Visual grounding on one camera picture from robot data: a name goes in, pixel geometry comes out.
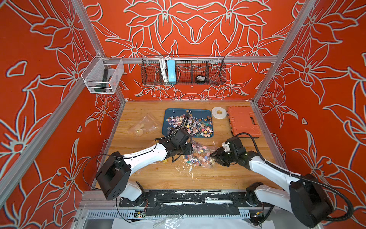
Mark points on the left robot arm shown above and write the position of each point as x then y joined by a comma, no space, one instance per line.
113,176

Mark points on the clear plastic bin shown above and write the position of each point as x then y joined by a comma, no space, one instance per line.
93,73

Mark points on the black wire basket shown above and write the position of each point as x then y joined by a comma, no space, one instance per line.
187,67

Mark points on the poured candy pile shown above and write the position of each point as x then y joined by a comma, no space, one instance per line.
197,124

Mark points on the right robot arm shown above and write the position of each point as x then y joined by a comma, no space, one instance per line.
300,195

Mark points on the white tape roll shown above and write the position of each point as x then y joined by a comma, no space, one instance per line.
219,113

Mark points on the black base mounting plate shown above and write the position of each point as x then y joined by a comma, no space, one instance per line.
159,204

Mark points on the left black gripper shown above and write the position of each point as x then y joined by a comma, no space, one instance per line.
189,150

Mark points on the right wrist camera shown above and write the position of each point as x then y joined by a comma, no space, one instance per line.
226,147

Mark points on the candy ziploc bag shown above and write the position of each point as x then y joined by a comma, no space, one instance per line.
200,156
147,124

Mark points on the orange tool case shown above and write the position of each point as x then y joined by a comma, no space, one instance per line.
242,119

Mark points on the green black tool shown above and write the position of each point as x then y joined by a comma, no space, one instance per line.
102,87

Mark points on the dark teal tray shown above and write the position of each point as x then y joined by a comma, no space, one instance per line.
165,130

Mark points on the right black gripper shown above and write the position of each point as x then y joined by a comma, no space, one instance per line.
219,155

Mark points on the light blue box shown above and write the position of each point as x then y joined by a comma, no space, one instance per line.
171,71

